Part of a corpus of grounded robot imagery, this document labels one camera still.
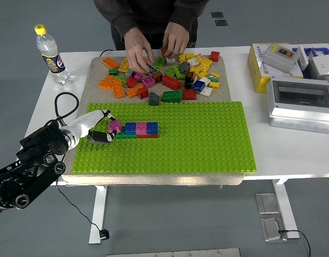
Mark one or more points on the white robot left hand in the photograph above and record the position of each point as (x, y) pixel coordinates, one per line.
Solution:
(86, 123)

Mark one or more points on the person's left hand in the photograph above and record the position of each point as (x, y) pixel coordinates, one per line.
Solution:
(177, 37)

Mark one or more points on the person's right hand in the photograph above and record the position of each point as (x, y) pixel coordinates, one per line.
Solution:
(137, 48)

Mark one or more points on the brown toy brick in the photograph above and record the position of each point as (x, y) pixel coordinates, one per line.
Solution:
(165, 50)
(157, 77)
(190, 75)

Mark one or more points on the pink toy brick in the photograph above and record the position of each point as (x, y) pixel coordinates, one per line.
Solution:
(115, 125)
(141, 128)

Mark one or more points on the red long brick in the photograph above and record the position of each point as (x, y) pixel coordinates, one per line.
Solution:
(171, 82)

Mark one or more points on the dark green long brick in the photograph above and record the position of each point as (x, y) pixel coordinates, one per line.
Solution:
(171, 96)

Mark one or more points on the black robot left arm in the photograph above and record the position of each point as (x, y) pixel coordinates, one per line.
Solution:
(27, 174)

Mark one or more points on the person's right forearm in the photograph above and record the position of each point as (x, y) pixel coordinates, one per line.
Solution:
(118, 18)

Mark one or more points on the person's left forearm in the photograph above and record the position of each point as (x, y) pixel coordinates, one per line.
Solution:
(185, 13)

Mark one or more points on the yellow toy brick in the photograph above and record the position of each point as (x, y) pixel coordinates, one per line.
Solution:
(215, 75)
(206, 63)
(182, 58)
(195, 70)
(203, 73)
(214, 85)
(190, 55)

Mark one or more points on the yellow long brick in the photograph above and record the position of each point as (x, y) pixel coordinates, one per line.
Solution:
(123, 65)

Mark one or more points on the white toy brick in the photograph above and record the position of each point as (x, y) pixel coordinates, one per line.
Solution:
(206, 91)
(205, 80)
(170, 60)

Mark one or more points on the grey long brick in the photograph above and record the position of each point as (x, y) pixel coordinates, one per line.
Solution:
(153, 68)

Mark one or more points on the light grey brick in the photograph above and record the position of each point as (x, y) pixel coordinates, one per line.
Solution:
(129, 72)

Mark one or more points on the lime green brick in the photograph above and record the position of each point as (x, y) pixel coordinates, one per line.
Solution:
(122, 79)
(159, 63)
(179, 72)
(170, 71)

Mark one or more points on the light pink brick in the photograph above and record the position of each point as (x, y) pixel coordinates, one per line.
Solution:
(138, 76)

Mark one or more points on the white flat brick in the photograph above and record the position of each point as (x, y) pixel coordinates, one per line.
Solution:
(193, 62)

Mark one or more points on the yellow brick with pink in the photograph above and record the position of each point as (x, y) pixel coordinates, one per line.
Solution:
(199, 57)

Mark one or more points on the dark grey slope brick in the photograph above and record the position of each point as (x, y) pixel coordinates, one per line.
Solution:
(184, 67)
(154, 99)

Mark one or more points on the orange toy brick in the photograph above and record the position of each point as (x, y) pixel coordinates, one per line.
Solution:
(110, 63)
(106, 82)
(118, 89)
(133, 91)

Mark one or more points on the red toy brick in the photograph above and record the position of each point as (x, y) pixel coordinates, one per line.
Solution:
(189, 94)
(143, 93)
(131, 81)
(214, 56)

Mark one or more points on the magenta toy brick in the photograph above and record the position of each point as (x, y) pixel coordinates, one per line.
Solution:
(148, 81)

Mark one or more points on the green toy brick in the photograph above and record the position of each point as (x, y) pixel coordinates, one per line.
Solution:
(126, 136)

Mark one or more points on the blue toy brick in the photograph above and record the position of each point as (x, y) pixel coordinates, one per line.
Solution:
(198, 85)
(152, 128)
(130, 128)

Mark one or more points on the black toy brick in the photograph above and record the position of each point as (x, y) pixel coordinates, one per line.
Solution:
(188, 83)

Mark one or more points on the small green white brick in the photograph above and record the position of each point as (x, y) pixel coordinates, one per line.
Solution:
(213, 78)

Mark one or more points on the red flat brick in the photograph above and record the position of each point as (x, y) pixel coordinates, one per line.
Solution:
(147, 136)

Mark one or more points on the green studded baseplate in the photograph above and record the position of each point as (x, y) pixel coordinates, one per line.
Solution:
(193, 139)

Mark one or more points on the person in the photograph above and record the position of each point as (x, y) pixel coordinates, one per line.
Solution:
(153, 13)

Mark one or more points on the black floor plate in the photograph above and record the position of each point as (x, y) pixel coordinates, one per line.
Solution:
(217, 15)
(221, 23)

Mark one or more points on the clear bottle with yellow cap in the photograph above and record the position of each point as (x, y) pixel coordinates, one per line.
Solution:
(50, 56)

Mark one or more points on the yellow cardboard box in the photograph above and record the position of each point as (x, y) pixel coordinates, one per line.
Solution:
(256, 67)

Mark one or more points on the grey-brown mat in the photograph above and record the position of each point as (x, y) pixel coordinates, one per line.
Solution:
(153, 179)

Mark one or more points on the white table leg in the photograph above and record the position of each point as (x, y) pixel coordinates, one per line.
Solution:
(98, 211)
(284, 208)

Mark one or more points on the white panel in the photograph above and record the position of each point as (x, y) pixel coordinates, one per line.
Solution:
(303, 56)

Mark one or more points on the grey distribution box clear cover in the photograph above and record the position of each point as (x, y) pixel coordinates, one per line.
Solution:
(300, 107)

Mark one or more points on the blue plastic bin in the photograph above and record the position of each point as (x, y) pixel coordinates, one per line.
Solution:
(320, 51)

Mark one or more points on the metal floor strip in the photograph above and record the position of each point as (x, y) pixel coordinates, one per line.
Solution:
(173, 253)

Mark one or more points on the metal floor plate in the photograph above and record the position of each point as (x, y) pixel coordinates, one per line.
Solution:
(266, 203)
(271, 228)

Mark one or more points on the grey push-button switch box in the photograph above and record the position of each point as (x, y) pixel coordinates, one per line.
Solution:
(280, 57)

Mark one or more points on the white wall socket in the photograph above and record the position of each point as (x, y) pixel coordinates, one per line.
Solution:
(323, 65)

